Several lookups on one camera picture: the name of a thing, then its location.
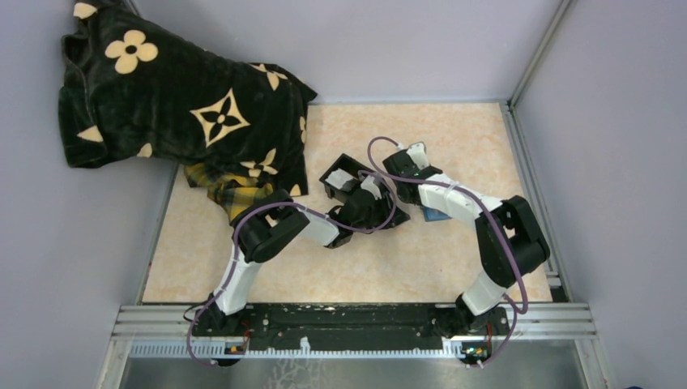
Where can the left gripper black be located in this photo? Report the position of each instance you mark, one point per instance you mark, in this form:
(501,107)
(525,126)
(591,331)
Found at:
(398,216)

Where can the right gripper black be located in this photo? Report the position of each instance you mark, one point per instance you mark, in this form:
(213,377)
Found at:
(422,167)

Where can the blue card holder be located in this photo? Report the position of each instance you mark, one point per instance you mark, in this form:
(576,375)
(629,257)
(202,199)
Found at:
(433,215)

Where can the black card box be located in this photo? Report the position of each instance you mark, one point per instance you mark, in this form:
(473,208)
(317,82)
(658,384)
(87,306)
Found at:
(356,196)

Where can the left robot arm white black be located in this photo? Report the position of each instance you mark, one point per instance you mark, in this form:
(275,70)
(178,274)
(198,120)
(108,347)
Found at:
(263,230)

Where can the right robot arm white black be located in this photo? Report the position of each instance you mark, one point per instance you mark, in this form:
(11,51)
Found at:
(510,241)

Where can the stack of white cards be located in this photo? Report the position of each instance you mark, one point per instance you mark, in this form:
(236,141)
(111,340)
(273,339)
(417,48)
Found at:
(341,180)

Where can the yellow black plaid cloth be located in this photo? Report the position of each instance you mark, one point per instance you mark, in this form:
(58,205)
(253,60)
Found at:
(233,193)

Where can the black floral plush blanket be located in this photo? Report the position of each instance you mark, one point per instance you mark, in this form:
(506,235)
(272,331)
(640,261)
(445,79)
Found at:
(133,89)

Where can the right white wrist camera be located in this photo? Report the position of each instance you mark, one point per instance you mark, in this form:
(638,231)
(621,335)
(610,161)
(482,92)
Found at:
(418,154)

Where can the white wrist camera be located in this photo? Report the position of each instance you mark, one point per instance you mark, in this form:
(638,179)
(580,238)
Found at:
(418,154)
(372,185)

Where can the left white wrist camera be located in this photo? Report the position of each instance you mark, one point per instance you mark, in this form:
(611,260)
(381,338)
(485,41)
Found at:
(372,185)

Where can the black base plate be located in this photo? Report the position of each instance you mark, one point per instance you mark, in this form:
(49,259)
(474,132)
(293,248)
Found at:
(339,328)

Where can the aluminium frame rail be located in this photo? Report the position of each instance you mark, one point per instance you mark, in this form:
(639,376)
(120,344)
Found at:
(166,331)

